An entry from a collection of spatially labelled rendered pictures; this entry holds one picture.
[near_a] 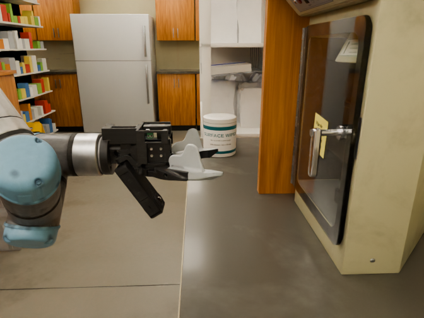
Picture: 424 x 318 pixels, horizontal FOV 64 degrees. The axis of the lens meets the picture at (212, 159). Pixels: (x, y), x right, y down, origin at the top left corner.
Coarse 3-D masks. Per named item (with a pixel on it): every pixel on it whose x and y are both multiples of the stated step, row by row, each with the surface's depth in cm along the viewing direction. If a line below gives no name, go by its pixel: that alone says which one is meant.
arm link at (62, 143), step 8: (40, 136) 57; (48, 136) 57; (56, 136) 57; (64, 136) 57; (72, 136) 57; (56, 144) 55; (64, 144) 55; (72, 144) 56; (56, 152) 55; (64, 152) 55; (64, 160) 55; (72, 160) 57; (64, 168) 56; (72, 168) 56; (64, 176) 56; (72, 176) 58
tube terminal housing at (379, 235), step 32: (384, 0) 48; (416, 0) 48; (384, 32) 50; (416, 32) 50; (384, 64) 51; (416, 64) 51; (384, 96) 53; (416, 96) 53; (384, 128) 54; (416, 128) 54; (384, 160) 56; (416, 160) 56; (352, 192) 58; (384, 192) 58; (416, 192) 59; (352, 224) 60; (384, 224) 60; (416, 224) 67; (352, 256) 62; (384, 256) 62
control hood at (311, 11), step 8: (288, 0) 75; (336, 0) 56; (344, 0) 53; (352, 0) 52; (360, 0) 51; (368, 0) 51; (296, 8) 75; (312, 8) 67; (320, 8) 64; (328, 8) 62; (336, 8) 62
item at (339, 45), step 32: (320, 32) 69; (352, 32) 54; (320, 64) 69; (352, 64) 55; (320, 96) 69; (352, 96) 55; (352, 128) 55; (320, 160) 70; (352, 160) 57; (320, 192) 70; (320, 224) 70
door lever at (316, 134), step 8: (312, 128) 60; (336, 128) 60; (312, 136) 59; (320, 136) 59; (336, 136) 60; (312, 144) 59; (320, 144) 59; (312, 152) 60; (312, 160) 60; (312, 168) 61; (312, 176) 61
